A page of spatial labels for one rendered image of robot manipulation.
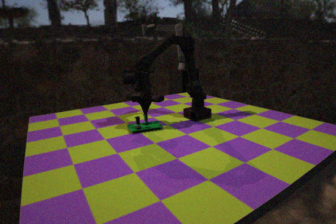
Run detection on green circuit board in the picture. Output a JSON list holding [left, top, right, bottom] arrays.
[[127, 114, 164, 134]]

